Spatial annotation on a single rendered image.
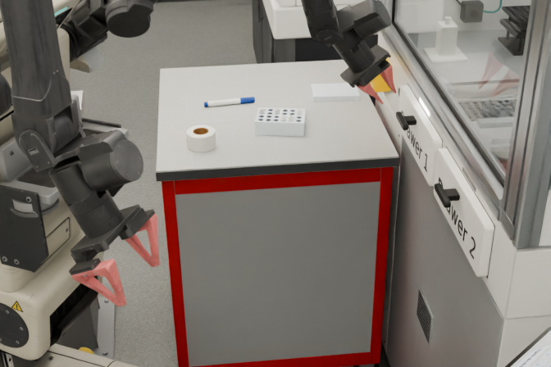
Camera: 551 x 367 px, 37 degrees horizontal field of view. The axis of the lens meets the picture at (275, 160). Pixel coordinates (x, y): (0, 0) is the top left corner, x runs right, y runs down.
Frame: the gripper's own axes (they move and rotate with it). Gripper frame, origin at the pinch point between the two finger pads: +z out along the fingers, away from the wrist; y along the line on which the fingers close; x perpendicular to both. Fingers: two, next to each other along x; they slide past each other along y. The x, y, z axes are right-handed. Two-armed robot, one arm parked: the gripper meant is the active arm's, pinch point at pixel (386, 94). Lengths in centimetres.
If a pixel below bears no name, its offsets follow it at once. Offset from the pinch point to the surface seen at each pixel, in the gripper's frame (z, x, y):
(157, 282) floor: 47, 89, -88
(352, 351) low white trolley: 68, 23, -46
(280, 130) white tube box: 5.7, 31.7, -22.5
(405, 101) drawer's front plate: 10.5, 11.2, 4.1
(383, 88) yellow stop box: 15.1, 31.8, 4.6
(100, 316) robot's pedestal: 36, 74, -105
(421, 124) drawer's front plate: 9.7, -2.2, 2.0
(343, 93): 17, 48, -3
